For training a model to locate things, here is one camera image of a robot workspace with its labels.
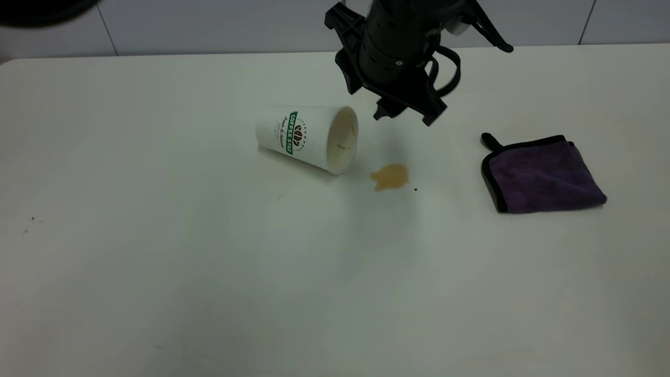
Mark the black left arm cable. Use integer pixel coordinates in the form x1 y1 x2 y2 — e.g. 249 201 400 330
427 45 462 98

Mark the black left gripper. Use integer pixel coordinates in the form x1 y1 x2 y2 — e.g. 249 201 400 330
325 3 449 127

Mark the white paper coffee cup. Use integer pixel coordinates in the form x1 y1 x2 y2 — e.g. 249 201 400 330
255 106 360 175

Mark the purple cloth with black trim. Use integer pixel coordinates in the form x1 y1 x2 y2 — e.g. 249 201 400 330
481 132 608 214

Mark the brown coffee spill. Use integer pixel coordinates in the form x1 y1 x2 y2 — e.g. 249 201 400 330
370 163 410 192

